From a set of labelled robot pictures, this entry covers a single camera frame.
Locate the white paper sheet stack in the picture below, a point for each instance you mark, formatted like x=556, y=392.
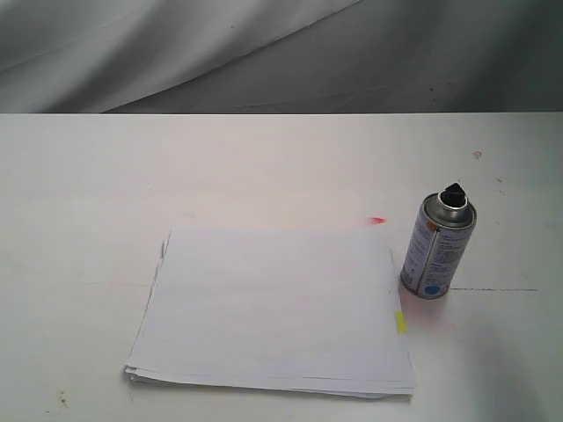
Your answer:
x=313, y=311

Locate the white labelled spray paint can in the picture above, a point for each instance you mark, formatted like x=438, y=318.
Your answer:
x=441, y=232

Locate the grey fabric backdrop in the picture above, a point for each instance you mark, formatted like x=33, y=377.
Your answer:
x=281, y=56

